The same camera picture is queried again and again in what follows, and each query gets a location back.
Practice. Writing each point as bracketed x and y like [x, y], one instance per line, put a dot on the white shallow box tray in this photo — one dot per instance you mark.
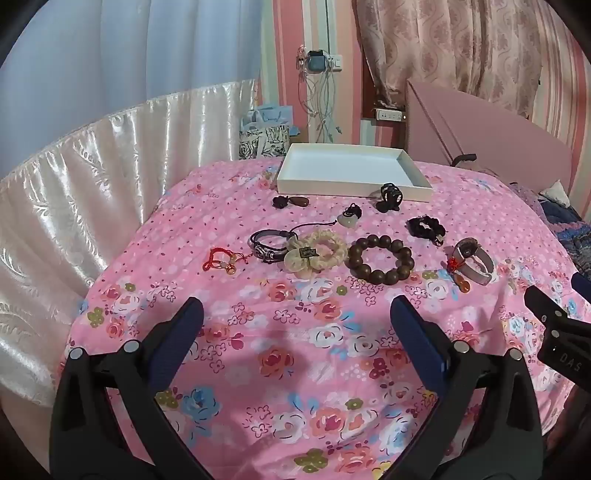
[351, 168]

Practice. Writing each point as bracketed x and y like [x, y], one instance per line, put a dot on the pink patterned curtain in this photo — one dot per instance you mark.
[452, 46]

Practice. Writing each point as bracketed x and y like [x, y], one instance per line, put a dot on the white power strip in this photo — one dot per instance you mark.
[389, 115]

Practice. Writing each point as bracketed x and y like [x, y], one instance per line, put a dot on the black and white floral bag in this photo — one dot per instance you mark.
[263, 143]

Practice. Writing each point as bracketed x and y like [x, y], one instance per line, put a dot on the light blue gift bag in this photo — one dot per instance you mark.
[268, 117]

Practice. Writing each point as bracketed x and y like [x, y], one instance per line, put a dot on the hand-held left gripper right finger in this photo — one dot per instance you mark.
[418, 344]

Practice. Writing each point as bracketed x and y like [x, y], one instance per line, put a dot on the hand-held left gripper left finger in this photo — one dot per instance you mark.
[178, 344]

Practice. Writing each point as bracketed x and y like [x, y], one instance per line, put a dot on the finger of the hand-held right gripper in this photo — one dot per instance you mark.
[582, 281]
[545, 304]

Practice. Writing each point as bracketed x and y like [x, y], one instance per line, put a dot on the cream fluffy scrunchie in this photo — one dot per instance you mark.
[318, 251]

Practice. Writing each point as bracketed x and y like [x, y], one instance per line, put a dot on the white satin cloth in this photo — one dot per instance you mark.
[92, 194]

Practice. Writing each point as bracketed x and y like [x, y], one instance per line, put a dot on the blue charger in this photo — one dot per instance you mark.
[316, 62]

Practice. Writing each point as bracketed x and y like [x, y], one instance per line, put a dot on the white wall socket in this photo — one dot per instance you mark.
[337, 63]

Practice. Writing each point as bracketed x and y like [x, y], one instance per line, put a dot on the light blue curtain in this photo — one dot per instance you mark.
[115, 50]

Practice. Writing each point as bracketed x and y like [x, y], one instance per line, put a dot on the white pillow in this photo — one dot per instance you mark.
[557, 193]

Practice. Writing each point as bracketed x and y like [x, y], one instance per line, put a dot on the pink floral bedsheet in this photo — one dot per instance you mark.
[286, 350]

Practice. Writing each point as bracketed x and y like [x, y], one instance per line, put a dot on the purple patterned blanket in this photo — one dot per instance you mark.
[572, 226]

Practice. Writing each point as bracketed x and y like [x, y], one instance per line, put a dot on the dark brown bag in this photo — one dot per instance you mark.
[463, 159]

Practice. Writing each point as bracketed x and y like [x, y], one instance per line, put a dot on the pink headboard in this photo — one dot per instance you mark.
[489, 134]

